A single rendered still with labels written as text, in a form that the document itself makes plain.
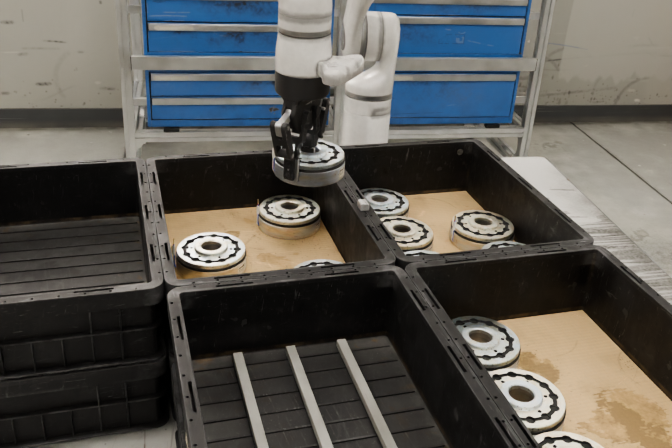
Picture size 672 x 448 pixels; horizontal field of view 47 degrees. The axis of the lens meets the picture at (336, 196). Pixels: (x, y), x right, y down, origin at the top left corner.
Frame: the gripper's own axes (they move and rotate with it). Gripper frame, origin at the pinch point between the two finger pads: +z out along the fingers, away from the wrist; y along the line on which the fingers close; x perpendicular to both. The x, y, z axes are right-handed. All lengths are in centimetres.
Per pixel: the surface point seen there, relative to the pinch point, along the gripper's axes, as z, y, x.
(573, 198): 30, -77, 31
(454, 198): 17.1, -35.9, 13.9
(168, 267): 6.6, 23.2, -5.9
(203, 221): 16.9, -4.5, -19.9
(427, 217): 17.0, -25.9, 12.1
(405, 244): 13.7, -9.5, 14.0
